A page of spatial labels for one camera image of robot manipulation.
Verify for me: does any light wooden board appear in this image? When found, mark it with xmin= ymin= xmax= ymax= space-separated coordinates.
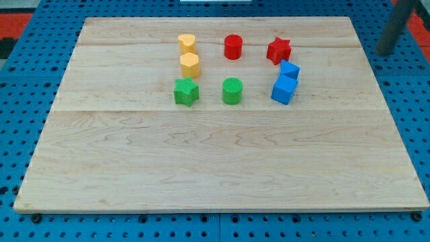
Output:
xmin=14 ymin=17 xmax=429 ymax=214

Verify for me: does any red cylinder block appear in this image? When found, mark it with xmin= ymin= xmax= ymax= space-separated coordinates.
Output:
xmin=224 ymin=34 xmax=243 ymax=60

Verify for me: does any dark grey robot stick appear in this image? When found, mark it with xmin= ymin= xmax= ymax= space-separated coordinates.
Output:
xmin=375 ymin=0 xmax=420 ymax=56

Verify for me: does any green cylinder block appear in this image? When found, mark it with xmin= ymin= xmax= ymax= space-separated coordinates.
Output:
xmin=222 ymin=77 xmax=243 ymax=105

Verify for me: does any green star block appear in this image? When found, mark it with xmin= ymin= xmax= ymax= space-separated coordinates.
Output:
xmin=173 ymin=77 xmax=200 ymax=107

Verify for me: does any blue cube block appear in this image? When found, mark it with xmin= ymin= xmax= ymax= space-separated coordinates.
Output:
xmin=271 ymin=75 xmax=298 ymax=105

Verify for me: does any blue triangle block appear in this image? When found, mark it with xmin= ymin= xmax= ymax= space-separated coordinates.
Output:
xmin=279 ymin=59 xmax=300 ymax=79

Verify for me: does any red star block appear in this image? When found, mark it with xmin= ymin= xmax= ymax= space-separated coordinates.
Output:
xmin=266 ymin=37 xmax=292 ymax=65

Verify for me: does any yellow hexagon block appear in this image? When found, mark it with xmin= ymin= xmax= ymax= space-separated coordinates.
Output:
xmin=180 ymin=52 xmax=200 ymax=78

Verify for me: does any yellow heart block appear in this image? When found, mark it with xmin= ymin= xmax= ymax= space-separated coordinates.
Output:
xmin=177 ymin=34 xmax=196 ymax=54

